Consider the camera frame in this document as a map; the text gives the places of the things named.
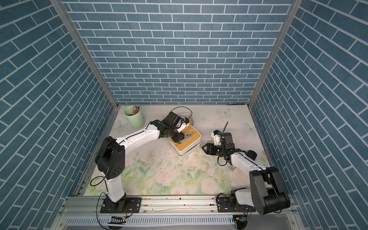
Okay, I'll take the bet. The white plastic box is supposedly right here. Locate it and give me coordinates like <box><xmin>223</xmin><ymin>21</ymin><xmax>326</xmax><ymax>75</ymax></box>
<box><xmin>170</xmin><ymin>140</ymin><xmax>200</xmax><ymax>158</ymax></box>

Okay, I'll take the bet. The white box with bamboo lid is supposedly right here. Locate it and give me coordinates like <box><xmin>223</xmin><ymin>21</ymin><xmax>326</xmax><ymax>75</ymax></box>
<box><xmin>182</xmin><ymin>125</ymin><xmax>201</xmax><ymax>144</ymax></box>

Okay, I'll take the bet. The bamboo lid with slot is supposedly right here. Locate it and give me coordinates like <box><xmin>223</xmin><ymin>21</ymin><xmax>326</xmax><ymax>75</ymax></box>
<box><xmin>189</xmin><ymin>117</ymin><xmax>194</xmax><ymax>126</ymax></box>

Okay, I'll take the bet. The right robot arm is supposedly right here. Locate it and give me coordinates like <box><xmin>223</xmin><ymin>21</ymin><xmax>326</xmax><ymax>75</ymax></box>
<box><xmin>202</xmin><ymin>130</ymin><xmax>290</xmax><ymax>215</ymax></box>

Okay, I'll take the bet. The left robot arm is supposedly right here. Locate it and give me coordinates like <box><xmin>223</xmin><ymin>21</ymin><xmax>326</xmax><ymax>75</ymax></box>
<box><xmin>95</xmin><ymin>111</ymin><xmax>190</xmax><ymax>213</ymax></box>

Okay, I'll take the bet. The black round knob object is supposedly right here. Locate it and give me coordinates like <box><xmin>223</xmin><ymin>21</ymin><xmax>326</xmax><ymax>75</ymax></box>
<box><xmin>246</xmin><ymin>150</ymin><xmax>257</xmax><ymax>161</ymax></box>

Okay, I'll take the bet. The green pencil cup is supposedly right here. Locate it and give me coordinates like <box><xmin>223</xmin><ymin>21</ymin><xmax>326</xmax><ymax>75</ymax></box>
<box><xmin>124</xmin><ymin>105</ymin><xmax>145</xmax><ymax>129</ymax></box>

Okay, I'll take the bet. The bundle of coloured pencils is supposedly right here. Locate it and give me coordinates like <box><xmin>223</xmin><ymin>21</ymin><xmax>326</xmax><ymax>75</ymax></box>
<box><xmin>132</xmin><ymin>105</ymin><xmax>140</xmax><ymax>115</ymax></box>

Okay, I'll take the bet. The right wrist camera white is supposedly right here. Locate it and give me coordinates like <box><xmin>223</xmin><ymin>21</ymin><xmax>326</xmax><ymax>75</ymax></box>
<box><xmin>211</xmin><ymin>130</ymin><xmax>222</xmax><ymax>146</ymax></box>

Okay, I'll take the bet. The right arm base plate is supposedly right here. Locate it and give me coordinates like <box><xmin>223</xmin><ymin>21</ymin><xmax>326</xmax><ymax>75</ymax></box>
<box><xmin>215</xmin><ymin>193</ymin><xmax>256</xmax><ymax>213</ymax></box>

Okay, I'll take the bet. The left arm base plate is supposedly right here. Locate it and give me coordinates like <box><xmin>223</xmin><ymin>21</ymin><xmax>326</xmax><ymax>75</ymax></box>
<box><xmin>100</xmin><ymin>196</ymin><xmax>142</xmax><ymax>214</ymax></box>

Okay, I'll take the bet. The aluminium mounting rail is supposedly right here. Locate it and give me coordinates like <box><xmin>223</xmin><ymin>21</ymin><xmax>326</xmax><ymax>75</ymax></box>
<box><xmin>57</xmin><ymin>194</ymin><xmax>298</xmax><ymax>216</ymax></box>

